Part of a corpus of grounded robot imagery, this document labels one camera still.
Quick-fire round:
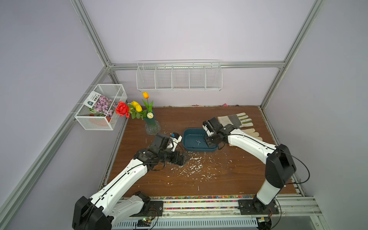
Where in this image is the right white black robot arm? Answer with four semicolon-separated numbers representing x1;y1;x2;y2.
202;118;297;212

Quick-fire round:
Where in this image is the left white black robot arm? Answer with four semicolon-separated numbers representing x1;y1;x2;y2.
72;133;185;230

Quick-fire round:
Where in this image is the teal plastic storage box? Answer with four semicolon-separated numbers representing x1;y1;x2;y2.
183;128;218;152

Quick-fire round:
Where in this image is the white grey work glove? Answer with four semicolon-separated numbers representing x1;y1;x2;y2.
217;113;254;128

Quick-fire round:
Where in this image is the cream canvas work glove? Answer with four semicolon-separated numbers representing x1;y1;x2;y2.
228;128;264;147

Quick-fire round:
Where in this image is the glass flower vase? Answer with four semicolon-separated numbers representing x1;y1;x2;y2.
144;112;161;135

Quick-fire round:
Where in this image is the yellow artificial tulips bunch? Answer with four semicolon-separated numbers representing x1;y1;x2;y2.
127;92;154;120

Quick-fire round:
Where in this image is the red artificial rose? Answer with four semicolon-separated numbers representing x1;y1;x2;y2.
115;101;130;118

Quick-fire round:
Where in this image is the purple flower packet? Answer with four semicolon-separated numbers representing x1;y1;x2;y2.
83;91;117;118

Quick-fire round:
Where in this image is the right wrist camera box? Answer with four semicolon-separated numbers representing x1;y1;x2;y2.
202;120;216;137

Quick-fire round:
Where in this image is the white wire wall shelf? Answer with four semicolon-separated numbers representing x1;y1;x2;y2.
136;60;223;91

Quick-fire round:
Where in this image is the white wire side basket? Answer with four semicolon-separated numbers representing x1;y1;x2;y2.
74;84;127;131

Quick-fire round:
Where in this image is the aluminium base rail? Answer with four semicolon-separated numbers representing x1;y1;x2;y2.
77;196;331;230

